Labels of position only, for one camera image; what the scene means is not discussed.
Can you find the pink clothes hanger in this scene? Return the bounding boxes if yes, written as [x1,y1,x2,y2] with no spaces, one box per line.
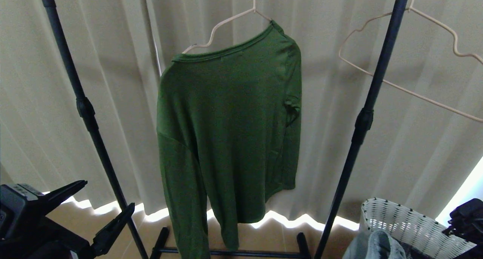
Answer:
[338,0,483,124]
[182,0,273,55]

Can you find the black clothes rack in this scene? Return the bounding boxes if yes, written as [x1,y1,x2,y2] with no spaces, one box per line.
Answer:
[0,0,414,259]

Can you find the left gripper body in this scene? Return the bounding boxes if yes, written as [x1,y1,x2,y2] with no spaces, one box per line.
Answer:
[0,213,95,259]

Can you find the green long-sleeved shirt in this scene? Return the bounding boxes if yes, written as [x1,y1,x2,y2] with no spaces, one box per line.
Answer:
[156,20,303,259]

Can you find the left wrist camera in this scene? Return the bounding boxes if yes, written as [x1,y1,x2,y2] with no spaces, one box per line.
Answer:
[0,183,48,240]

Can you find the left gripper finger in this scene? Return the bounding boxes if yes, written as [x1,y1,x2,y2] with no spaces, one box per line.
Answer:
[90,202,135,257]
[40,180,88,215]

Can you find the white laundry basket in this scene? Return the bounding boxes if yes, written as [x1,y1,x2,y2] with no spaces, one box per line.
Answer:
[358,198,478,259]

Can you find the pale grey shorts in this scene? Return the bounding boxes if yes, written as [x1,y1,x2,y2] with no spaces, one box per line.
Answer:
[343,230,407,259]

